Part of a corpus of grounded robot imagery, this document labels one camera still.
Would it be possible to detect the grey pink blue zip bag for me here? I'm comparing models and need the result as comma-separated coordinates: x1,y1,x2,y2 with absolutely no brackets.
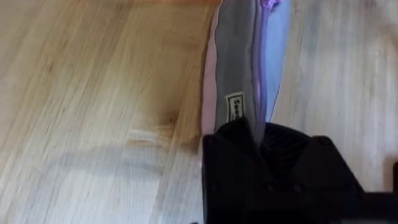
201,0,292,147

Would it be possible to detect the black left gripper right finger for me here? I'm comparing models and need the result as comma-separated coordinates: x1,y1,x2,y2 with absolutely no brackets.
260,123,365,224

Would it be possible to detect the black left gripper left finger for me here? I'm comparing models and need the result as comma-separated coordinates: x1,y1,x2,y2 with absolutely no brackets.
201,116,266,224

